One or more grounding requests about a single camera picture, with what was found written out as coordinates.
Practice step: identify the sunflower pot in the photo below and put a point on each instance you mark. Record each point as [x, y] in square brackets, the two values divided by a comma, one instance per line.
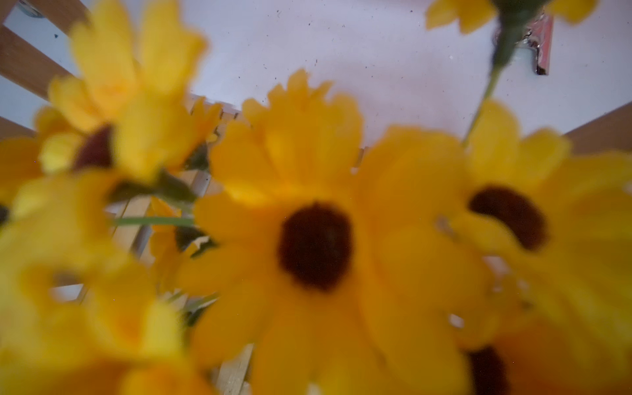
[306, 237]

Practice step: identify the wooden two-tier shelf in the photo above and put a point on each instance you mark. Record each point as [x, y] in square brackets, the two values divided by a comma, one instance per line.
[29, 64]

